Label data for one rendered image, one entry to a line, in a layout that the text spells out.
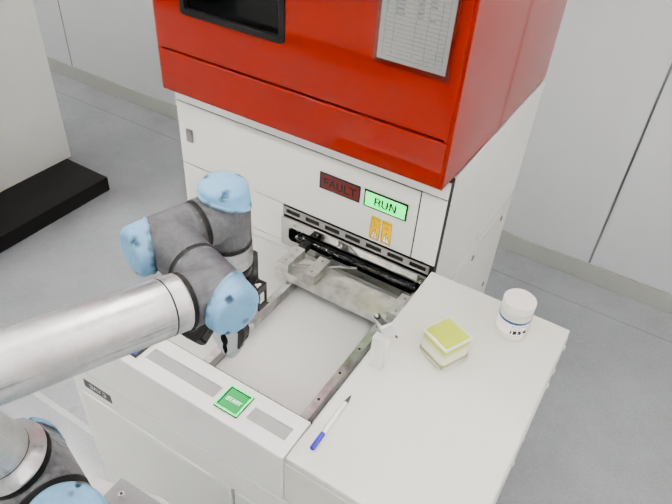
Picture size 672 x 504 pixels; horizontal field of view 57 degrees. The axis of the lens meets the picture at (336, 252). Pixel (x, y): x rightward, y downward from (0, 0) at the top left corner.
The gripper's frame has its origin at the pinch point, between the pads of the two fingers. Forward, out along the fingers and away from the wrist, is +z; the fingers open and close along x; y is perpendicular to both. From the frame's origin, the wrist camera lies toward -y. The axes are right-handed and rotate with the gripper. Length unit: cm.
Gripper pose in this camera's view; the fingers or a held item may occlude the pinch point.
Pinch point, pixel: (227, 354)
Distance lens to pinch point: 113.1
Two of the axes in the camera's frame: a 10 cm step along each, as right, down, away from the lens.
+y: 5.3, -5.2, 6.7
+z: -0.6, 7.7, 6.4
